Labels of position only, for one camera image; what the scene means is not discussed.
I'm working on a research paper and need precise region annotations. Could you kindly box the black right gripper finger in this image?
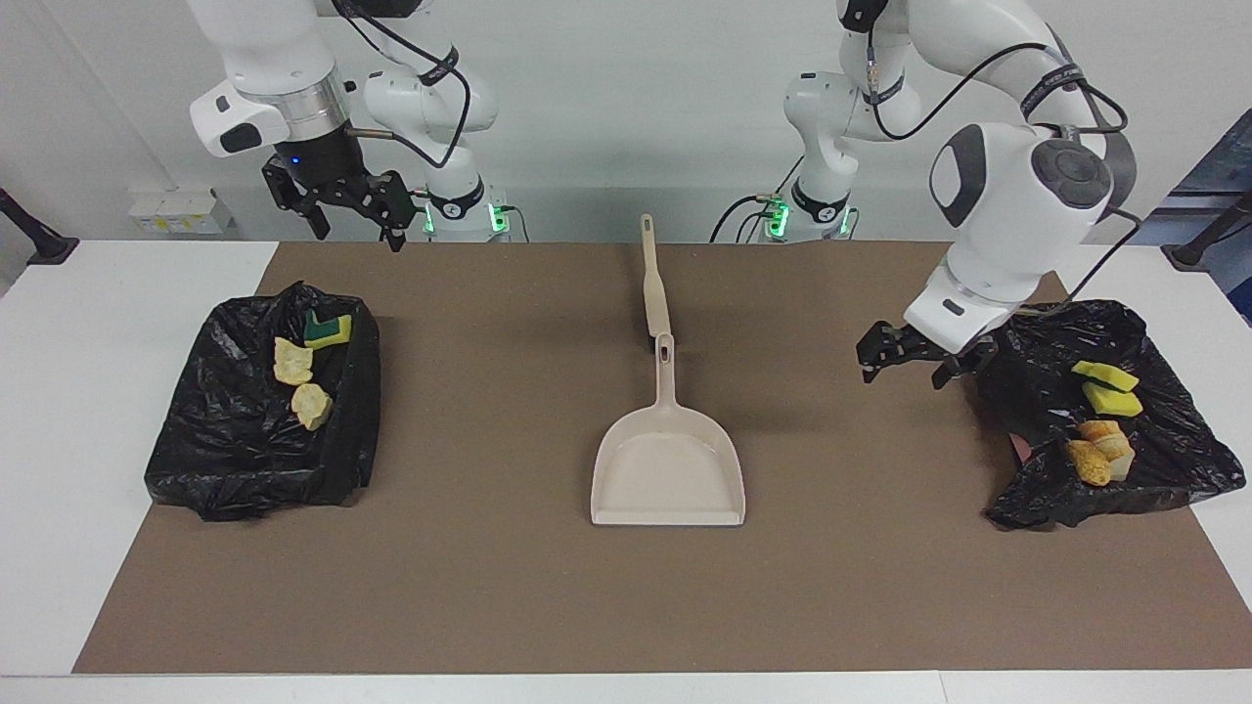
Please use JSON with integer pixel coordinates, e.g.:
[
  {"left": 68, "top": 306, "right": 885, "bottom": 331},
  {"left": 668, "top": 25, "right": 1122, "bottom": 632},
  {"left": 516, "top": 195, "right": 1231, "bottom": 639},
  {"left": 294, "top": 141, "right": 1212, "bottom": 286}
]
[
  {"left": 372, "top": 170, "right": 418, "bottom": 253},
  {"left": 261, "top": 161, "right": 332, "bottom": 242}
]

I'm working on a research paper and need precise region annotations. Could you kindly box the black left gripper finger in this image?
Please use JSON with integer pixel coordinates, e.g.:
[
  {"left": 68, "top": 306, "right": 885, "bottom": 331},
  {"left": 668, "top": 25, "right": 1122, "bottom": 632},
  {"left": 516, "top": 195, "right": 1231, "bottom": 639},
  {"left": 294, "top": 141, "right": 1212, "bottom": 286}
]
[
  {"left": 856, "top": 321, "right": 922, "bottom": 384},
  {"left": 930, "top": 337, "right": 1001, "bottom": 391}
]

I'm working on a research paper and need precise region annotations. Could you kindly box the yellow sponge piece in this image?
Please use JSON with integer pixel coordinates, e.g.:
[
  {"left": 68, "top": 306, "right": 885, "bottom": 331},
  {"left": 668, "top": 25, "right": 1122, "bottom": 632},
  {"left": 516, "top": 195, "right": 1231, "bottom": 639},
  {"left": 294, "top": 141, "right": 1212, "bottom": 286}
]
[
  {"left": 303, "top": 311, "right": 353, "bottom": 349},
  {"left": 1070, "top": 360, "right": 1141, "bottom": 393},
  {"left": 1081, "top": 381, "right": 1144, "bottom": 418}
]

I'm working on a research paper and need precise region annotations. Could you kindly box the brown oblong bread roll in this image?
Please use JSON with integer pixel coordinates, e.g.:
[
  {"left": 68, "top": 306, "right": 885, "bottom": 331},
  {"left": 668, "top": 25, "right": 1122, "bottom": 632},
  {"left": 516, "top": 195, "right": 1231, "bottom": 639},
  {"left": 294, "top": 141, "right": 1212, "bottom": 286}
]
[{"left": 1064, "top": 440, "right": 1114, "bottom": 487}]

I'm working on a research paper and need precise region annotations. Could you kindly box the golden croissant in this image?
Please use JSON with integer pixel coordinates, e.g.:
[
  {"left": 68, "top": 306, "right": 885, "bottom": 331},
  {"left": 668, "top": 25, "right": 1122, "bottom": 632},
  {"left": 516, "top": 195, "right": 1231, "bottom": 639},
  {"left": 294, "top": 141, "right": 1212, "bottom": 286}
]
[
  {"left": 273, "top": 336, "right": 315, "bottom": 385},
  {"left": 1078, "top": 419, "right": 1137, "bottom": 480}
]

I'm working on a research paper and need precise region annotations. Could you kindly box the pale bread chunk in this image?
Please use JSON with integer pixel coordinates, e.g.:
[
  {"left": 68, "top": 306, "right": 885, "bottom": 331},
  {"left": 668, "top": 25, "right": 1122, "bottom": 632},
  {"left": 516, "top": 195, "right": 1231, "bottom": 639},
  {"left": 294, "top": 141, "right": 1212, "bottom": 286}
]
[{"left": 291, "top": 382, "right": 334, "bottom": 431}]

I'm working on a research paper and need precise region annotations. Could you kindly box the beige hand brush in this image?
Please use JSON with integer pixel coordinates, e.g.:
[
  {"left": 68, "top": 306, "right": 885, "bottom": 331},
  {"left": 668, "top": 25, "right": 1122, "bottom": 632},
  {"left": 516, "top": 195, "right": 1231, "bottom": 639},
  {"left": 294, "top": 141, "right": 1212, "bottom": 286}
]
[{"left": 640, "top": 213, "right": 676, "bottom": 341}]

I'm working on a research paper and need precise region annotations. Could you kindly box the beige plastic dustpan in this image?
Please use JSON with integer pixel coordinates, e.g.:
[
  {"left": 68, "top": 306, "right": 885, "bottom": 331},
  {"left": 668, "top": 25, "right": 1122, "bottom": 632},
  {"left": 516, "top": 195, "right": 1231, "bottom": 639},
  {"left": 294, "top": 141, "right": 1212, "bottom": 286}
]
[{"left": 590, "top": 332, "right": 747, "bottom": 528}]

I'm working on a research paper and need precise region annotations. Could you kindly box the black bag lined trash bin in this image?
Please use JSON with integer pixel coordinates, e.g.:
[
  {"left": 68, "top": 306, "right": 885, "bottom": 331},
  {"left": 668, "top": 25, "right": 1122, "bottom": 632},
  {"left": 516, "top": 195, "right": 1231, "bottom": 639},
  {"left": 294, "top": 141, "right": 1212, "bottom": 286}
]
[
  {"left": 971, "top": 299, "right": 1247, "bottom": 530},
  {"left": 145, "top": 281, "right": 382, "bottom": 521}
]

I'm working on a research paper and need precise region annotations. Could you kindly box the brown table mat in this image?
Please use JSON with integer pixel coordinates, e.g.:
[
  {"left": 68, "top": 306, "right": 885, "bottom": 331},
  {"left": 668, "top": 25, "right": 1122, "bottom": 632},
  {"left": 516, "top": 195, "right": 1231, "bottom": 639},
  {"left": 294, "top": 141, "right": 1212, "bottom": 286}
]
[{"left": 73, "top": 242, "right": 1252, "bottom": 674}]

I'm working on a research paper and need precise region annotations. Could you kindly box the blue grey cabinet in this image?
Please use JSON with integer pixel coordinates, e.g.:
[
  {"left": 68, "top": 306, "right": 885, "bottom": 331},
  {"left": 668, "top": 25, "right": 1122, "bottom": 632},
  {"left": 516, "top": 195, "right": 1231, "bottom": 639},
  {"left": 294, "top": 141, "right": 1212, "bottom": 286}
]
[{"left": 1125, "top": 108, "right": 1252, "bottom": 326}]

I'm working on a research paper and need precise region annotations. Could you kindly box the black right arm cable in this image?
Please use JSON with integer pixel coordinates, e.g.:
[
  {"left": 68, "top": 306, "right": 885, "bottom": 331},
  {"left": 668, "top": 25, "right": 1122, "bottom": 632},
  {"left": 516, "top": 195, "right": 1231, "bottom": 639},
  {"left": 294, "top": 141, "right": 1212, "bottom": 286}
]
[{"left": 333, "top": 0, "right": 473, "bottom": 170}]

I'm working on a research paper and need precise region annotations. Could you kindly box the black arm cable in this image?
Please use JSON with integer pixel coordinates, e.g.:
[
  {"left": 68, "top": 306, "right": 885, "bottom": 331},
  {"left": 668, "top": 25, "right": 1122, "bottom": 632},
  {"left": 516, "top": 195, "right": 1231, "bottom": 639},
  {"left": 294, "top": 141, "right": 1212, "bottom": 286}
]
[
  {"left": 866, "top": 39, "right": 1143, "bottom": 319},
  {"left": 333, "top": 0, "right": 473, "bottom": 170}
]

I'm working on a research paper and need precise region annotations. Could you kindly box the white wall socket box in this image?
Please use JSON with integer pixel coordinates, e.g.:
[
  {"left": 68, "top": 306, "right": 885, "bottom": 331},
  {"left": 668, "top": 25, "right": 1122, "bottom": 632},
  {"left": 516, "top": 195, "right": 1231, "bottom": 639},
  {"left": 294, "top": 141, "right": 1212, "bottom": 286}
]
[{"left": 128, "top": 188, "right": 236, "bottom": 236}]

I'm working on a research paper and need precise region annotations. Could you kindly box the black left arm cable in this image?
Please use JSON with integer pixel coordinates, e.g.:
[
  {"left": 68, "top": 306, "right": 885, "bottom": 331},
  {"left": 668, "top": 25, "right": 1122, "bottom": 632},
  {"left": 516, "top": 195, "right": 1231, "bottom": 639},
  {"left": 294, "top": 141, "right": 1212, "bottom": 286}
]
[{"left": 866, "top": 39, "right": 1143, "bottom": 319}]

